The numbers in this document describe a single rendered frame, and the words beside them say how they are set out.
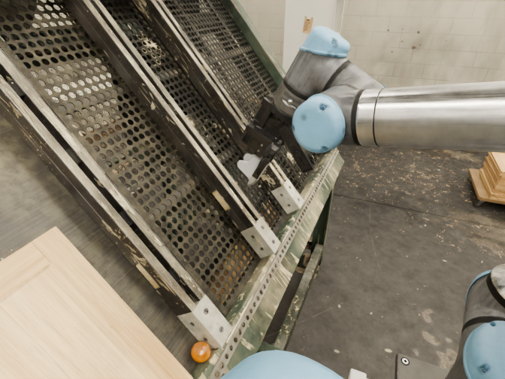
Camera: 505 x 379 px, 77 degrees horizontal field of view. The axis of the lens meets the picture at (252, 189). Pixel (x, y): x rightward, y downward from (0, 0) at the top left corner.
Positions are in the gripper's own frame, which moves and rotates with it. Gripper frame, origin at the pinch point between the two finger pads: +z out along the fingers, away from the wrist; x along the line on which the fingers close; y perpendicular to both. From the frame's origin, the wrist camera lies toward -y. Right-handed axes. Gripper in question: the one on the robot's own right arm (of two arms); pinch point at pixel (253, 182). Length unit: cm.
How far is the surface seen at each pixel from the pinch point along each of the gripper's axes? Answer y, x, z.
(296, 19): 82, -348, 30
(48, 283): 22.0, 34.4, 25.0
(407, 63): -67, -488, 23
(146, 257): 10.8, 17.9, 23.0
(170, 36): 59, -50, 3
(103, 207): 24.9, 17.7, 17.2
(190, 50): 50, -51, 4
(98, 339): 7.6, 35.1, 31.0
